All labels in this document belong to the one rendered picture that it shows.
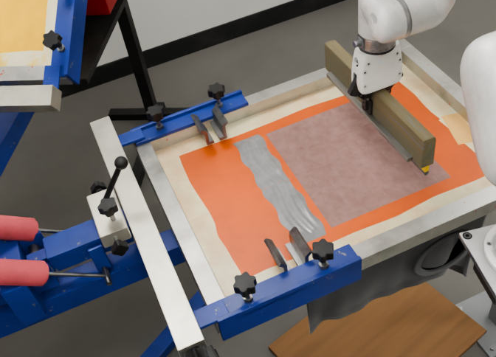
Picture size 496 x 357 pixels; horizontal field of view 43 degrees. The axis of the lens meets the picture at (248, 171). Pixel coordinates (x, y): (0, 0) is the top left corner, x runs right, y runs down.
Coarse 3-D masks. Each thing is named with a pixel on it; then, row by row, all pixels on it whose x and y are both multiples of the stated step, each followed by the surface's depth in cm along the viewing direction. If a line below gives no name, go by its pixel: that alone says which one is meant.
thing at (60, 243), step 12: (72, 228) 129; (84, 228) 129; (96, 228) 129; (48, 240) 128; (60, 240) 127; (72, 240) 127; (84, 240) 127; (96, 240) 127; (132, 240) 131; (48, 252) 126; (60, 252) 125; (72, 252) 126; (84, 252) 127; (60, 264) 127; (72, 264) 128
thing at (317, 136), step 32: (256, 128) 157; (288, 128) 156; (320, 128) 154; (352, 128) 153; (192, 160) 152; (224, 160) 150; (288, 160) 148; (320, 160) 147; (224, 192) 143; (256, 192) 142
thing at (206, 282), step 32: (416, 64) 162; (256, 96) 160; (288, 96) 162; (448, 96) 153; (192, 128) 156; (160, 192) 141; (480, 192) 130; (416, 224) 126; (448, 224) 126; (192, 256) 127; (384, 256) 124
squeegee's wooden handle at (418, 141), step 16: (336, 48) 146; (336, 64) 146; (384, 96) 131; (384, 112) 132; (400, 112) 127; (400, 128) 127; (416, 128) 123; (416, 144) 123; (432, 144) 122; (416, 160) 126; (432, 160) 125
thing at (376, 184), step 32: (448, 128) 149; (352, 160) 145; (384, 160) 144; (448, 160) 142; (320, 192) 140; (352, 192) 139; (384, 192) 137; (416, 192) 136; (224, 224) 136; (256, 224) 135; (352, 224) 132; (256, 256) 129; (288, 256) 128
